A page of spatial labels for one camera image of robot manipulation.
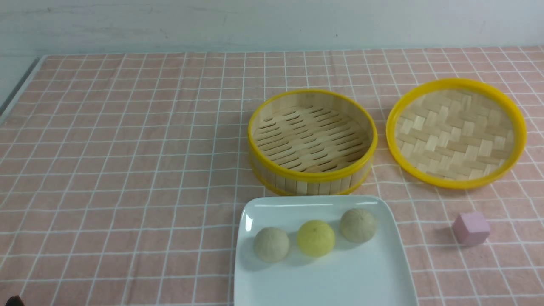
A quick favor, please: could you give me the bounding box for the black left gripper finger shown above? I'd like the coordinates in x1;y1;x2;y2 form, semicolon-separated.
5;295;24;306

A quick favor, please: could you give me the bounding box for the pale beige steamed bun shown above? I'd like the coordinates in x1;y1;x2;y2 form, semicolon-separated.
253;227;291;264

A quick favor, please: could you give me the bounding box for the yellow steamed bun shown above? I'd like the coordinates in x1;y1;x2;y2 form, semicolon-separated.
297;220;336;258

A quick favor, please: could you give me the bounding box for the white square plate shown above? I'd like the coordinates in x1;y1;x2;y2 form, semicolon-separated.
233;195;418;306

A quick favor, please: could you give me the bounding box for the pink checkered tablecloth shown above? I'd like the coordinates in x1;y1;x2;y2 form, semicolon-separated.
0;46;543;306

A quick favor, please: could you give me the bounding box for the bamboo steamer basket yellow rim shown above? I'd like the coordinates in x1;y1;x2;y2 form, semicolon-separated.
247;89;378;196

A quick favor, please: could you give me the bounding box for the pink cube block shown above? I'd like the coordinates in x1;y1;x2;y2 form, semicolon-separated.
451;211;491;246

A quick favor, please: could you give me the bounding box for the woven bamboo steamer lid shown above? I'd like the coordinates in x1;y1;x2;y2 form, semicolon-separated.
386;78;527;189

